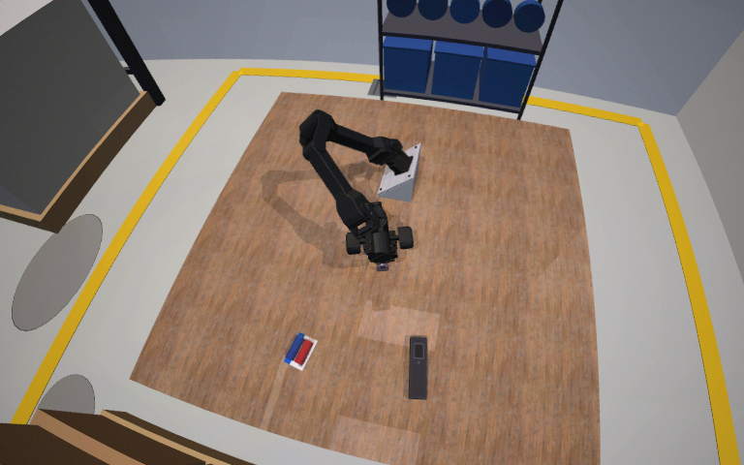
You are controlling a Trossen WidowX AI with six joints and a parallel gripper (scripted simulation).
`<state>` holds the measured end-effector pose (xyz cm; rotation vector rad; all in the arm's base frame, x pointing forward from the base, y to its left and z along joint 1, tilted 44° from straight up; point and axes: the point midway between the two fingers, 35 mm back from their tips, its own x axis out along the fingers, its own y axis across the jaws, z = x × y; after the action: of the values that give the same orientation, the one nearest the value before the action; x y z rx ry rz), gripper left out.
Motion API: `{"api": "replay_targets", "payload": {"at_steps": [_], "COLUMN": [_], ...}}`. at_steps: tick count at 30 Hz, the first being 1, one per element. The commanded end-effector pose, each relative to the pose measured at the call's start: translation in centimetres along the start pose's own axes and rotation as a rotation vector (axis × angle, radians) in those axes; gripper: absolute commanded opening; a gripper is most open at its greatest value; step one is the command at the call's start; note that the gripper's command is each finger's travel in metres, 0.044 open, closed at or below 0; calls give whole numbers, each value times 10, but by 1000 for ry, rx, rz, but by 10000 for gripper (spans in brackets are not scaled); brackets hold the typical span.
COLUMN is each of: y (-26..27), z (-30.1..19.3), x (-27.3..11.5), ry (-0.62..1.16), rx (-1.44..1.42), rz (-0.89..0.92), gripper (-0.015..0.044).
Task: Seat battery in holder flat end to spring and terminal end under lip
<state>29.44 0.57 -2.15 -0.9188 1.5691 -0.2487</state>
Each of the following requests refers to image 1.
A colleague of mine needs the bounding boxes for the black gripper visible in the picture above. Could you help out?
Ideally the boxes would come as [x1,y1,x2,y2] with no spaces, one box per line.
[346,226,414,255]

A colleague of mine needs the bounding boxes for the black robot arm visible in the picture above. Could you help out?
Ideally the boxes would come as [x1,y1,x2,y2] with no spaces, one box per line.
[299,109,414,264]

